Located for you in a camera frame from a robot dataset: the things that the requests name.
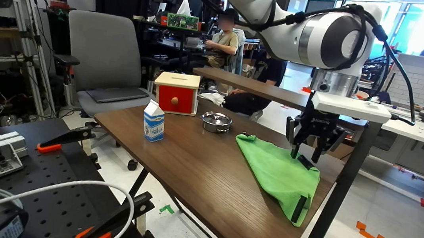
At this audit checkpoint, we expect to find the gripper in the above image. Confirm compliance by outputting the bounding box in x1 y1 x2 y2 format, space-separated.
282 100 352 167

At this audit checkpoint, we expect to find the green towel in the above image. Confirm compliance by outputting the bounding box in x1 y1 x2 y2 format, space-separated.
226 132 325 230

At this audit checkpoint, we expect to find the person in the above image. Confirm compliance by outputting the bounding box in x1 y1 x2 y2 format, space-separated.
201 6 246 73
222 48 289 122

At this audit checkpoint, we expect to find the small steel pot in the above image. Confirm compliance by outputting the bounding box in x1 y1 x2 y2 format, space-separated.
200 111 233 135

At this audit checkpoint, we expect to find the steel pot lid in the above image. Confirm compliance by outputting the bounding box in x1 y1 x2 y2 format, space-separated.
201 111 233 126

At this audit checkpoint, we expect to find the white workbench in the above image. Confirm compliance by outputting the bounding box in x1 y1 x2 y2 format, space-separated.
363 102 424 192

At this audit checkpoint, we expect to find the white cloth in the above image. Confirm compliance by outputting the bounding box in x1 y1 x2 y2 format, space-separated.
198 90 226 107

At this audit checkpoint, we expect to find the red drawer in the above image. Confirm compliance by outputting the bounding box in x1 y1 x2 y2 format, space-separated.
156 84 196 115

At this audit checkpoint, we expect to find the wooden box with red drawer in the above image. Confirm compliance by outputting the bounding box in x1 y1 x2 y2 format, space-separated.
151 70 202 117

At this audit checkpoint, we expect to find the blue white milk carton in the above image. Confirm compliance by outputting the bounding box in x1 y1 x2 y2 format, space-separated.
140 99 168 144

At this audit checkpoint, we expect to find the black desk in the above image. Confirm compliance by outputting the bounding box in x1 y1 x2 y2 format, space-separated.
128 17 216 76

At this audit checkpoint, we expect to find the green tissue box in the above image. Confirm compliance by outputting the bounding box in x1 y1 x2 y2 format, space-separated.
165 0 202 31

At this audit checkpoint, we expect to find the dark grey laptop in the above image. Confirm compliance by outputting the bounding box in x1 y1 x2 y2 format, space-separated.
85 82 151 109

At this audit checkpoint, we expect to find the grey office chair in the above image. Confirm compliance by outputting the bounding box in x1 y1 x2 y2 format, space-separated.
41 7 165 173

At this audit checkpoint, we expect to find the black clamp with orange handle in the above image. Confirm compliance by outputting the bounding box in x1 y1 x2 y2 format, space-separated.
35 120 97 160
74 184 157 238

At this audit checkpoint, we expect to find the white cable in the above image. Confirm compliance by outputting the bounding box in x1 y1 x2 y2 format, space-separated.
0 169 138 238

